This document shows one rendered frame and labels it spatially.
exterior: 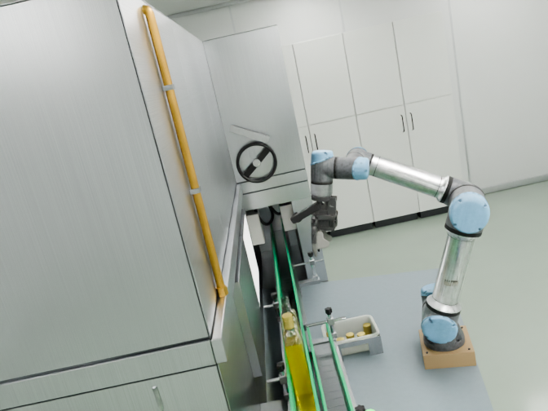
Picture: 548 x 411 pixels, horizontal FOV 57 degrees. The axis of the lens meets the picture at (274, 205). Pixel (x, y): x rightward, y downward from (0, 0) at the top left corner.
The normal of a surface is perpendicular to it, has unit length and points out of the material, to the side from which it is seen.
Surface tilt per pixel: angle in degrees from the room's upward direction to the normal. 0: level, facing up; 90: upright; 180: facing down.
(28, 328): 90
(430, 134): 90
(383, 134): 90
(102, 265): 90
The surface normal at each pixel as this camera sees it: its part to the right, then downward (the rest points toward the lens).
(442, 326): -0.29, 0.44
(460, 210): -0.26, 0.19
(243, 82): 0.04, 0.25
